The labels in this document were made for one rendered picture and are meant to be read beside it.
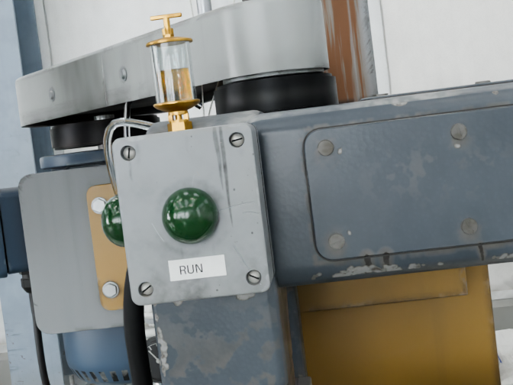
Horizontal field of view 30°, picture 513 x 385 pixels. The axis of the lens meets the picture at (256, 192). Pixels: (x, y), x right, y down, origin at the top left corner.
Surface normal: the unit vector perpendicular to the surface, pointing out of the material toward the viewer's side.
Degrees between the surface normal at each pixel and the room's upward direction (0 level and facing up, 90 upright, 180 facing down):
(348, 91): 90
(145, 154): 90
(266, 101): 90
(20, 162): 90
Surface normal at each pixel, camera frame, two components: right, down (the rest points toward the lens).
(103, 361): -0.28, 0.11
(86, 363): -0.59, 0.18
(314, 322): -0.07, 0.06
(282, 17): 0.21, 0.03
